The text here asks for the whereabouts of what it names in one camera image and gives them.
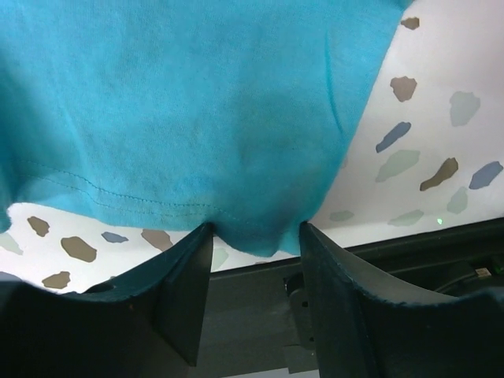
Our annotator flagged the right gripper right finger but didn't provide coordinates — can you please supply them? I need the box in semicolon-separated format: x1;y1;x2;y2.
299;223;503;377

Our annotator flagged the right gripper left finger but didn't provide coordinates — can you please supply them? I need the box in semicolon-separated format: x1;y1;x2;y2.
1;224;213;377

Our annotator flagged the teal t shirt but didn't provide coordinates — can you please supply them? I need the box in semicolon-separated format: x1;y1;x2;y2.
1;1;409;257

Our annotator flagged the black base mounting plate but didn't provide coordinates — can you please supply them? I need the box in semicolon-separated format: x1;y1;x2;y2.
191;219;503;377

